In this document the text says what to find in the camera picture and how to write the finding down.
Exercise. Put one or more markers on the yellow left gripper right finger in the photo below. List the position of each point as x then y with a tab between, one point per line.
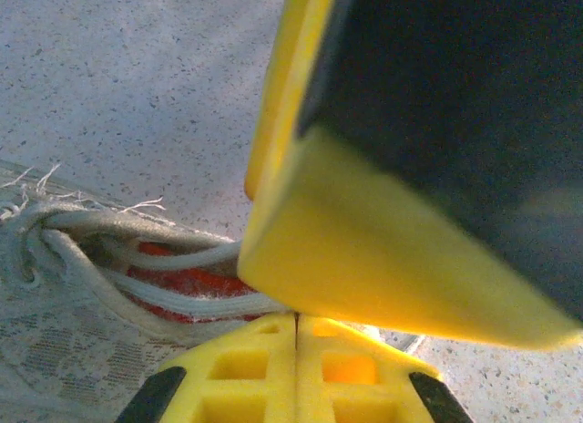
360	382

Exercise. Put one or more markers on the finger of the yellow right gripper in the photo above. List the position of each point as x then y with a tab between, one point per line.
410	190
282	76

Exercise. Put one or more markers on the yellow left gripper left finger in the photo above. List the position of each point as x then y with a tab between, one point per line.
241	382

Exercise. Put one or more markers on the white mesh sneaker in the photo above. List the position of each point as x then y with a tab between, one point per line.
54	350

